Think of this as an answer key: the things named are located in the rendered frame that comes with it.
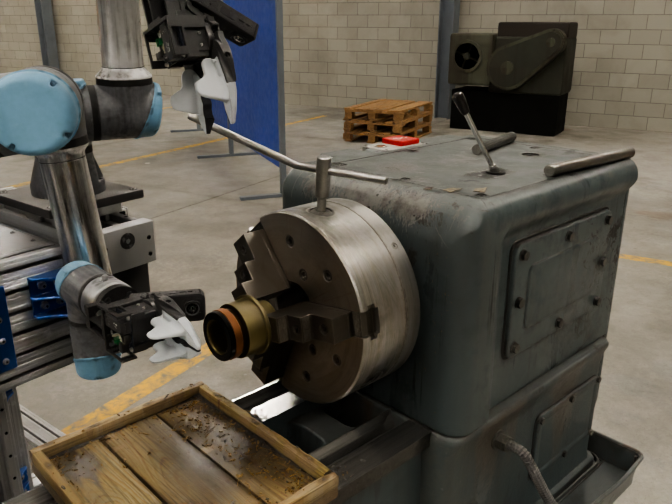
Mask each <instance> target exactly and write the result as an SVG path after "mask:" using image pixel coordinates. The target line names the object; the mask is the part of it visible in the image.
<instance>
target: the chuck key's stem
mask: <svg viewBox="0 0 672 504"><path fill-rule="evenodd" d="M331 160H332V158H331V157H330V156H328V155H319V156H317V164H316V182H315V196H316V197H317V211H316V212H317V213H322V214H324V213H325V212H327V211H326V199H327V198H328V197H329V191H330V176H331V175H328V169H329V168H330V167H331Z"/></svg>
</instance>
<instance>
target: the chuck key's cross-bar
mask: <svg viewBox="0 0 672 504"><path fill-rule="evenodd" d="M187 118H188V119H189V120H191V121H193V122H195V123H197V124H199V125H201V124H200V121H199V119H198V115H196V114H191V113H189V114H188V116H187ZM212 131H214V132H216V133H219V134H221V135H223V136H225V137H227V138H229V139H231V140H234V141H236V142H238V143H240V144H242V145H244V146H246V147H249V148H251V149H253V150H255V151H257V152H259V153H261V154H264V155H266V156H268V157H270V158H272V159H274V160H276V161H279V162H281V163H283V164H285V165H287V166H289V167H291V168H294V169H297V170H302V171H308V172H314V173H316V165H315V164H309V163H303V162H298V161H295V160H293V159H291V158H289V157H286V156H284V155H282V154H280V153H278V152H276V151H273V150H271V149H269V148H267V147H265V146H263V145H261V144H258V143H256V142H254V141H252V140H250V139H248V138H245V137H243V136H241V135H239V134H237V133H235V132H232V131H230V130H228V129H226V128H224V127H222V126H219V125H217V124H215V123H214V124H213V126H212ZM328 175H331V176H337V177H342V178H348V179H354V180H360V181H365V182H371V183H377V184H382V185H386V184H387V183H388V178H387V177H385V176H379V175H373V174H367V173H362V172H356V171H350V170H344V169H338V168H332V167H330V168H329V169H328Z"/></svg>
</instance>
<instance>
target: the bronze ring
mask: <svg viewBox="0 0 672 504"><path fill-rule="evenodd" d="M272 312H275V309H274V307H273V306H272V305H271V304H270V303H269V302H267V301H266V300H256V299H255V298H254V297H252V296H250V295H247V294H245V295H241V296H239V297H237V298H236V299H235V301H232V302H229V303H226V304H223V305H222V306H221V307H220V309H217V310H214V311H212V312H210V313H208V314H207V315H206V316H205V318H204V322H203V332H204V337H205V341H206V343H207V346H208V348H209V350H210V351H211V353H212V354H213V355H214V356H215V357H216V358H217V359H218V360H220V361H228V360H232V359H235V358H240V359H242V358H245V357H247V356H250V355H252V354H255V355H260V354H263V353H265V352H266V351H267V350H268V349H269V347H270V344H271V337H272V334H271V326H270V322H269V319H268V316H267V314H269V313H272Z"/></svg>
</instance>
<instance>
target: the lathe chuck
mask: <svg viewBox="0 0 672 504"><path fill-rule="evenodd" d="M315 208H317V202H312V203H308V204H303V205H299V206H295V207H291V208H286V209H282V210H278V211H273V212H270V213H267V214H264V215H263V216H261V217H260V221H261V223H262V225H263V228H264V230H265V232H266V234H267V236H268V238H269V240H270V243H271V245H272V247H273V249H274V251H275V253H276V255H277V258H278V260H279V262H280V264H281V266H282V268H283V270H284V273H285V275H286V277H287V279H288V280H289V281H292V282H295V283H297V284H298V286H296V287H295V288H294V289H292V290H290V291H288V292H285V293H283V294H281V295H280V296H278V297H275V298H272V299H269V300H266V301H267V302H269V303H270V304H271V305H272V306H273V307H274V309H275V311H277V310H280V309H283V308H286V307H289V306H292V305H294V304H297V303H301V302H302V301H308V300H310V302H315V303H319V304H324V305H328V306H333V307H337V308H342V309H346V310H351V311H355V312H360V313H363V312H366V311H368V308H367V306H369V305H371V307H373V308H374V315H375V325H376V332H374V337H372V338H371V337H370V336H365V337H363V338H361V337H358V336H353V337H351V338H349V339H346V340H344V341H342V342H339V343H337V344H335V345H333V344H329V343H326V342H322V341H319V340H315V339H312V340H310V341H308V342H305V343H300V342H297V341H294V343H293V346H292V349H291V353H290V356H289V359H288V363H287V366H286V370H285V373H284V376H283V380H282V383H281V384H282V385H283V386H284V387H285V388H286V389H288V390H289V391H290V392H292V393H293V394H295V395H297V396H298V397H300V398H302V399H304V400H307V401H310V402H313V403H319V404H327V403H332V402H336V401H338V400H340V399H342V398H344V397H346V396H348V395H350V394H352V393H354V392H356V391H358V390H360V389H362V388H364V387H366V386H368V385H370V384H372V383H374V382H376V381H377V380H379V379H381V378H382V377H384V376H385V375H386V374H387V373H388V372H389V371H390V370H391V369H392V368H393V366H394V365H395V363H396V361H397V359H398V357H399V355H400V353H401V350H402V347H403V343H404V338H405V331H406V307H405V300H404V294H403V289H402V285H401V282H400V278H399V275H398V272H397V270H396V267H395V265H394V263H393V260H392V258H391V256H390V254H389V252H388V251H387V249H386V247H385V245H384V244H383V242H382V241H381V239H380V238H379V237H378V235H377V234H376V233H375V231H374V230H373V229H372V228H371V227H370V226H369V225H368V224H367V223H366V222H365V221H364V220H363V219H362V218H361V217H360V216H358V215H357V214H356V213H354V212H353V211H351V210H350V209H348V208H346V207H344V206H342V205H339V204H336V203H332V202H326V209H328V210H330V211H331V212H332V213H331V214H329V215H318V214H315V213H312V212H311V210H312V209H315ZM376 374H378V376H377V377H376V378H375V379H374V380H372V381H371V382H370V383H368V384H366V385H365V386H362V385H363V384H364V383H365V382H366V381H367V380H368V379H369V378H371V377H372V376H374V375H376Z"/></svg>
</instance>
